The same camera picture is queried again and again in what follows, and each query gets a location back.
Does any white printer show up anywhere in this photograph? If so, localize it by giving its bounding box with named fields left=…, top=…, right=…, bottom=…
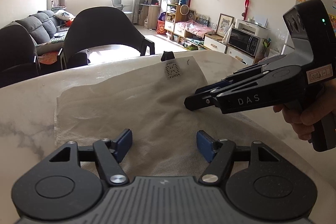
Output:
left=234, top=18, right=270, bottom=35

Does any black dining chair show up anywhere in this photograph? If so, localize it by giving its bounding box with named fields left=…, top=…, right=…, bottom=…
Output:
left=0, top=25, right=40, bottom=88
left=59, top=6, right=155, bottom=69

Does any framed bear picture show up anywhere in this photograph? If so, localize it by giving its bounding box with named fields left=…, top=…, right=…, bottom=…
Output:
left=217, top=13, right=235, bottom=36

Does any white drawer cabinet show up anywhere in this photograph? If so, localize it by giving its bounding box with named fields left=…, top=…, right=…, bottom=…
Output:
left=203, top=34, right=260, bottom=64

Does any white printed pillow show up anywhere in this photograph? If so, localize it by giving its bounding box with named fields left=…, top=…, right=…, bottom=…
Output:
left=54, top=9, right=75, bottom=22

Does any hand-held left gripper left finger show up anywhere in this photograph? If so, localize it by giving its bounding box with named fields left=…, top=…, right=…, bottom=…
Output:
left=49, top=129, right=132, bottom=185

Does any orange printed mat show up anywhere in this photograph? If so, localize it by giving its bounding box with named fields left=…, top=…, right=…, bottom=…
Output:
left=38, top=52, right=62, bottom=64

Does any grey office chair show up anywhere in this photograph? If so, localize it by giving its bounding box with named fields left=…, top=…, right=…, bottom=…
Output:
left=110, top=0, right=133, bottom=20

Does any wooden desk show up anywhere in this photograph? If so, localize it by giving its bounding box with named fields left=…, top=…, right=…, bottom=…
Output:
left=139, top=3, right=161, bottom=29

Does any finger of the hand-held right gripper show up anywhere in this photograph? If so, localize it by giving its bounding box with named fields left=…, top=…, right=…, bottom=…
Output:
left=184, top=73, right=273, bottom=114
left=196, top=55, right=286, bottom=96

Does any black microwave oven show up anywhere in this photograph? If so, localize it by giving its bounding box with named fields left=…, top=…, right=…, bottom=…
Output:
left=228, top=27, right=261, bottom=55

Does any person's right hand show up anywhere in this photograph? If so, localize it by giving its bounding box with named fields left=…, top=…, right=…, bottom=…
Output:
left=273, top=99, right=322, bottom=144

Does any pink cloth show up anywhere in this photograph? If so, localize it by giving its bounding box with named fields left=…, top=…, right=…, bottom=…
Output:
left=175, top=20, right=210, bottom=37

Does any wooden shelf cabinet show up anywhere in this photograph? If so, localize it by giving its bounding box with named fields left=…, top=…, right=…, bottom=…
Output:
left=165, top=4, right=190, bottom=33

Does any grey sofa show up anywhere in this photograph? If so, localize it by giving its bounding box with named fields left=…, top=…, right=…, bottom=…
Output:
left=0, top=10, right=79, bottom=64

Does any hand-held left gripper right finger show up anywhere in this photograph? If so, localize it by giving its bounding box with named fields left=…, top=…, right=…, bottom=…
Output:
left=196, top=130, right=281, bottom=185

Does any white plastic bag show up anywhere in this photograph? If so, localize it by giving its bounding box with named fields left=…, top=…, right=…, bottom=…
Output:
left=222, top=25, right=234, bottom=43

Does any white shopping bag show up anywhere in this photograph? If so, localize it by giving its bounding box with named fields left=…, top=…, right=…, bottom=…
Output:
left=54, top=51, right=238, bottom=178

